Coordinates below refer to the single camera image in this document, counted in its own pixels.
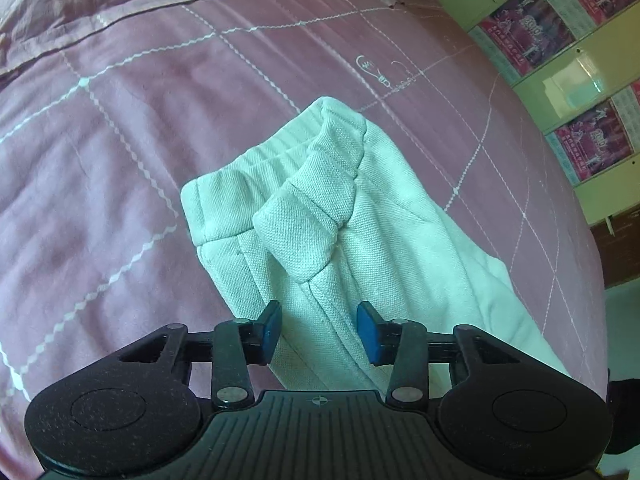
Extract lower left purple poster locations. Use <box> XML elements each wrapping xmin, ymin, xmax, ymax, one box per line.
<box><xmin>469</xmin><ymin>0</ymin><xmax>575</xmax><ymax>86</ymax></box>

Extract pink checked bedsheet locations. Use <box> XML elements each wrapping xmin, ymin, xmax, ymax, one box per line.
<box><xmin>1</xmin><ymin>0</ymin><xmax>608</xmax><ymax>479</ymax></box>

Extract cream wardrobe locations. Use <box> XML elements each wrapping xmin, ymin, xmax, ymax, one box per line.
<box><xmin>440</xmin><ymin>0</ymin><xmax>639</xmax><ymax>224</ymax></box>

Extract white pants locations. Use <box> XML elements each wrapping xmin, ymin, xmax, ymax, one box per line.
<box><xmin>180</xmin><ymin>96</ymin><xmax>561</xmax><ymax>391</ymax></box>

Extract lower right purple poster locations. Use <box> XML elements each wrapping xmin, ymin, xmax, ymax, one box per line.
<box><xmin>546</xmin><ymin>80</ymin><xmax>640</xmax><ymax>186</ymax></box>

